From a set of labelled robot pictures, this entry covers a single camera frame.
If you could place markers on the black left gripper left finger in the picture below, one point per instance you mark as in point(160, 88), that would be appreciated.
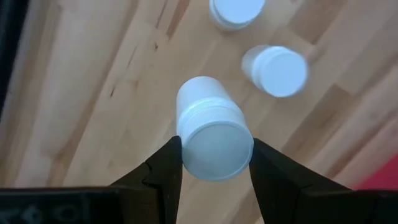
point(161, 180)

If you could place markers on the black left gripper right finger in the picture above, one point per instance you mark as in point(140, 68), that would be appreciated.
point(280, 186)

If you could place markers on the black aluminium table frame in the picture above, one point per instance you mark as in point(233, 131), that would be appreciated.
point(9, 46)

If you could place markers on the red translucent plastic basket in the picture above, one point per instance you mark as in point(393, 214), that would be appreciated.
point(382, 177)

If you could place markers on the white pill bottle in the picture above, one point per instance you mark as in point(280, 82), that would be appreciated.
point(237, 11)
point(276, 73)
point(214, 140)

